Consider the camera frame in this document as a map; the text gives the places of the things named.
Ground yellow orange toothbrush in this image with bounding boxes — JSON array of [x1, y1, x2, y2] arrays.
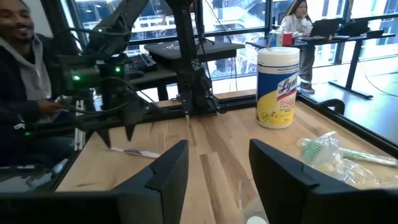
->
[[315, 157, 398, 190]]

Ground large dark-framed window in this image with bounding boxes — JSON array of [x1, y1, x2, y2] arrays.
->
[[58, 0, 398, 94]]

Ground silver aluminium bracket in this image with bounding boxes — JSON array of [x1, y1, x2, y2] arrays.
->
[[73, 99, 87, 151]]

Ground red white box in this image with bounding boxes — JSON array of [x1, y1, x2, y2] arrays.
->
[[269, 30, 295, 47]]

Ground black standing desk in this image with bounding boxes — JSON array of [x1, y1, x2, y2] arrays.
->
[[247, 30, 397, 100]]

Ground Lysol wipes canister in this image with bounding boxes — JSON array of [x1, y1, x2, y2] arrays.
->
[[255, 46, 301, 130]]

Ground purple toothbrush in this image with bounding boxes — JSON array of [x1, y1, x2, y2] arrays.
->
[[108, 146, 162, 159]]

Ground green wrapped toothbrush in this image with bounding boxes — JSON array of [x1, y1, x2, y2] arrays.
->
[[297, 131, 398, 169]]

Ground grey laptop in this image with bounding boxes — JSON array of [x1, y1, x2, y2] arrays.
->
[[143, 39, 246, 63]]

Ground person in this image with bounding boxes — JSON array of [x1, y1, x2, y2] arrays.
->
[[0, 0, 78, 169], [278, 0, 317, 94]]

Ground black keyboard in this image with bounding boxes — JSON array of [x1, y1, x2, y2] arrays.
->
[[129, 53, 158, 73]]

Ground black frame handle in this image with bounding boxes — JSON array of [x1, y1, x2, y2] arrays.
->
[[318, 98, 346, 116]]

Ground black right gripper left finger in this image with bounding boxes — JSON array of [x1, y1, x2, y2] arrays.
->
[[0, 139, 190, 224]]

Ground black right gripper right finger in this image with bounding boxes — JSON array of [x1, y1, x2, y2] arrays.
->
[[248, 138, 398, 224]]

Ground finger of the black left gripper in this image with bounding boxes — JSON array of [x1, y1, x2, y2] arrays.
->
[[123, 123, 138, 143], [95, 127, 113, 150]]

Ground clear acrylic organizer box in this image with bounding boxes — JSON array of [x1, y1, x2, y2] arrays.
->
[[238, 179, 271, 224]]

